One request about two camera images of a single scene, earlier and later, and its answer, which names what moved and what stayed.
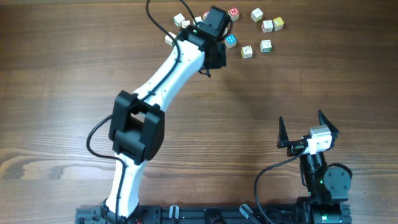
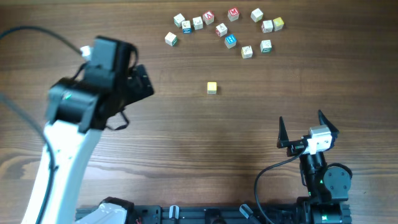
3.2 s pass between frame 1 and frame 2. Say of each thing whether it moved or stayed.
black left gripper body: moved
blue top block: stayed
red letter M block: stayed
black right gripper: stayed
